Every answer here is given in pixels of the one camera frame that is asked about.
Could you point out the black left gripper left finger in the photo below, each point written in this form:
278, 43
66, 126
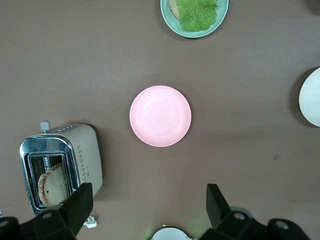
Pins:
75, 212

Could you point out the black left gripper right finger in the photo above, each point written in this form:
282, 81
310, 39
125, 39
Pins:
220, 215

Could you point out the pink shallow bowl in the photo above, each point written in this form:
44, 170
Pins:
160, 116

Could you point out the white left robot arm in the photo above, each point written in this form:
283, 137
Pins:
170, 235

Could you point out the white toaster power plug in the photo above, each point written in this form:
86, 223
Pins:
90, 222

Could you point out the round bread slice in toaster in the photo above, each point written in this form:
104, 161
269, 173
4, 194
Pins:
53, 187

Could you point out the beige and chrome toaster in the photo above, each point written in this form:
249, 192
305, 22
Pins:
85, 150

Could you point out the beige bowl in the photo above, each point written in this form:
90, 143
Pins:
312, 100

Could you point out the green lettuce leaf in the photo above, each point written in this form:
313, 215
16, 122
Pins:
197, 17

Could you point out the green plate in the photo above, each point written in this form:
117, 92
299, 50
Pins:
222, 10

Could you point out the bread slice on plate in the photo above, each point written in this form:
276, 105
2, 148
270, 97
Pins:
173, 7

